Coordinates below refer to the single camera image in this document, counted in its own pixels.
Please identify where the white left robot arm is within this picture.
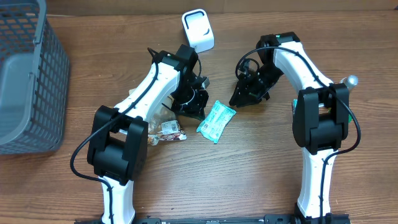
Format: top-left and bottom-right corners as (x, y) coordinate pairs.
(87, 45), (208, 223)

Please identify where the teal tissue pack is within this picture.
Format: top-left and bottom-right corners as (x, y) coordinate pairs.
(292, 99), (298, 114)

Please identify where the white barcode scanner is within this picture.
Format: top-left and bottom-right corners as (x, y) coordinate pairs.
(182, 9), (215, 53)

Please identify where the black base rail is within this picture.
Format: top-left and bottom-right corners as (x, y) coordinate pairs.
(74, 215), (351, 224)

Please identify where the dark grey plastic basket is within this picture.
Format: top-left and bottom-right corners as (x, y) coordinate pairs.
(1, 0), (70, 155)

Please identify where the light blue wipes pack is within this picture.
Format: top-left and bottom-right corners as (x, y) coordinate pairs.
(197, 100), (236, 144)

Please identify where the yellow bottle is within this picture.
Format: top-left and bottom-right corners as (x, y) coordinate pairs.
(340, 75), (359, 91)

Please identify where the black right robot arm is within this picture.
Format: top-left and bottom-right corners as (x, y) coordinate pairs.
(229, 32), (350, 223)

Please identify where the brown snack packet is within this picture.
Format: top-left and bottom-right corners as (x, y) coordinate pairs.
(147, 95), (187, 146)

